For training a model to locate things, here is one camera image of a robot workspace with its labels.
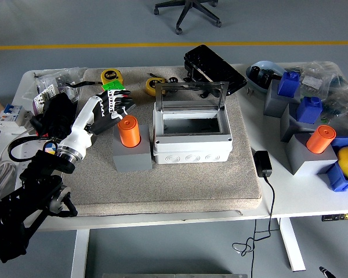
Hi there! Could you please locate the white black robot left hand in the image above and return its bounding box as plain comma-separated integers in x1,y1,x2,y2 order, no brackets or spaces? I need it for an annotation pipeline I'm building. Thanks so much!
59,90,136,156

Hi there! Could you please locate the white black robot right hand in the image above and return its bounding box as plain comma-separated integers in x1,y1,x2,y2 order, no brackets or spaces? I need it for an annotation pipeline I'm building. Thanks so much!
319,265,335,278

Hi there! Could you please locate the orange cylinder battery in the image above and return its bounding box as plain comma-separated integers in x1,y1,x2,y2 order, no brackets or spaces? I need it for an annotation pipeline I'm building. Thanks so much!
117,115,142,148
306,125,336,154

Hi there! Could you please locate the transparent hinged box lid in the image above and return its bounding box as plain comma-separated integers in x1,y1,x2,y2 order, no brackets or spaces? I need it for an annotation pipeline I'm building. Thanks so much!
155,81,230,112

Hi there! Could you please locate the white plastic junction box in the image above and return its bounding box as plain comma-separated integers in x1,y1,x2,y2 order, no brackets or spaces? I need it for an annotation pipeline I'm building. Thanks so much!
153,100,233,165

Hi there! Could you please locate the black folded cloth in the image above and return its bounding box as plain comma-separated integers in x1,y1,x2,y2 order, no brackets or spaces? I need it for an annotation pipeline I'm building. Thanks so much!
30,92,78,140

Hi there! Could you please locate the white table leg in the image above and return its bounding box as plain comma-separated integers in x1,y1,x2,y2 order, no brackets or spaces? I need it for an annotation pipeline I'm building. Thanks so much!
279,217,305,272
71,230,90,278

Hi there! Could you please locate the breaker in purple pack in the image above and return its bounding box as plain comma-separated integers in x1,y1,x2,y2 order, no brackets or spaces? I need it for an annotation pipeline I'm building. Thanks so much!
31,83,61,115

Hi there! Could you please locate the clear plastic bag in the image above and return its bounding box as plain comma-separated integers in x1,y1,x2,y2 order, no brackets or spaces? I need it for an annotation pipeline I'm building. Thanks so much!
23,67,88,102

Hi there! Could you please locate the black table control panel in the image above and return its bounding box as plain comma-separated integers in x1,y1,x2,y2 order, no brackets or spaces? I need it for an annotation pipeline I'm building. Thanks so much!
321,213,348,222

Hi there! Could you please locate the grey block with round hole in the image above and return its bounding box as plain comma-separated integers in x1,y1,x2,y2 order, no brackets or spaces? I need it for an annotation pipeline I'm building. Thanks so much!
112,124,153,174

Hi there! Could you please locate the white blue circuit breaker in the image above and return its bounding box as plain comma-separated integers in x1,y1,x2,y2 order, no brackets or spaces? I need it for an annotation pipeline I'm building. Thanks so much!
0,103,34,136

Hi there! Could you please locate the small yellow tape measure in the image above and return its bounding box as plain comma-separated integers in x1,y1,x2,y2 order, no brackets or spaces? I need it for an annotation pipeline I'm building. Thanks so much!
145,72,166,97

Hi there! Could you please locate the blue plastic bin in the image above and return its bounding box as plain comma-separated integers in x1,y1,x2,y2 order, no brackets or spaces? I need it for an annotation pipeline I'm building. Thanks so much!
324,136,348,192

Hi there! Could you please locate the grey holder block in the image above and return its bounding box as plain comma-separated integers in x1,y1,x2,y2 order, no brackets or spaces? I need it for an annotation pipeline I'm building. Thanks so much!
284,133,339,176
280,103,317,142
263,79,302,118

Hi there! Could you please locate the grey-brown mat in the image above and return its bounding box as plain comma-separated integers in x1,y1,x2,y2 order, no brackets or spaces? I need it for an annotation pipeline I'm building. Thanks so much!
56,65,263,218

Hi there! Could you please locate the black power adapter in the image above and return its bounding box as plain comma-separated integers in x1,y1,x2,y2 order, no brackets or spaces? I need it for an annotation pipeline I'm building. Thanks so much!
253,150,273,178

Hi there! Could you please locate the black hard case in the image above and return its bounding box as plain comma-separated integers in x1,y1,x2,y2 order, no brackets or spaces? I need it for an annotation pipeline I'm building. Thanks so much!
183,44,248,98

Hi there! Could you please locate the black office chair base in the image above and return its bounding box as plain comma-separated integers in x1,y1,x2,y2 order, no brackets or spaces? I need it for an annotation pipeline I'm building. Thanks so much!
153,0,223,35

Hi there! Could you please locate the clear bag of parts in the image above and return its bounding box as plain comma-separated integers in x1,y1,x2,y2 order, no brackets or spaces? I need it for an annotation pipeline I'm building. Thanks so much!
300,60,346,96
321,82,348,128

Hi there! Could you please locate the light blue bowl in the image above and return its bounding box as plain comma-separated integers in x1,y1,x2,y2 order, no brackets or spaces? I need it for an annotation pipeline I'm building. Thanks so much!
245,60,287,94

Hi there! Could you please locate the yellow tape measure with strap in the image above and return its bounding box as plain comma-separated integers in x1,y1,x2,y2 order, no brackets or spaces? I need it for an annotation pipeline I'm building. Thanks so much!
65,68,124,87

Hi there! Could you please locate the black adapter cord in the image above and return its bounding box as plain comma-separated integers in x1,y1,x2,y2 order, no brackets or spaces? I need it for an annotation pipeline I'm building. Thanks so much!
231,175,276,278

